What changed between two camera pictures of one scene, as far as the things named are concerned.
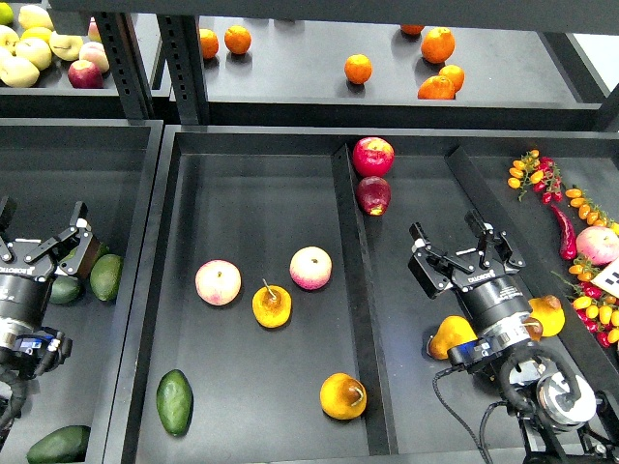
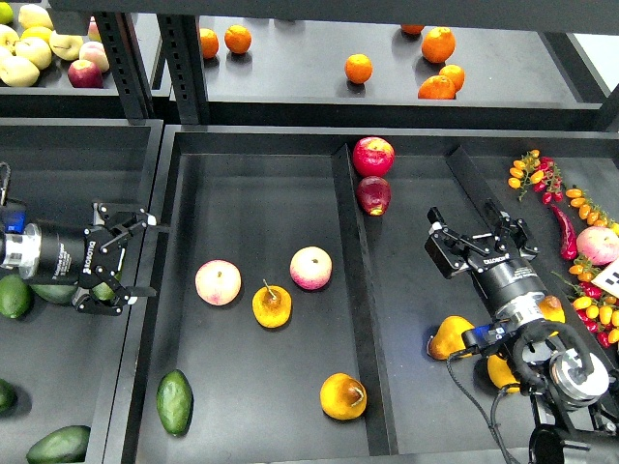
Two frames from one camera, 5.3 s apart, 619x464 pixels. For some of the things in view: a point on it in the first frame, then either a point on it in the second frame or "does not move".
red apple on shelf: (85, 74) does not move
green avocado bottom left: (66, 445) does not move
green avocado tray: (175, 402) does not move
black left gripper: (24, 285) → (93, 257)
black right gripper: (492, 297) → (504, 262)
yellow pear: (342, 396) does not move
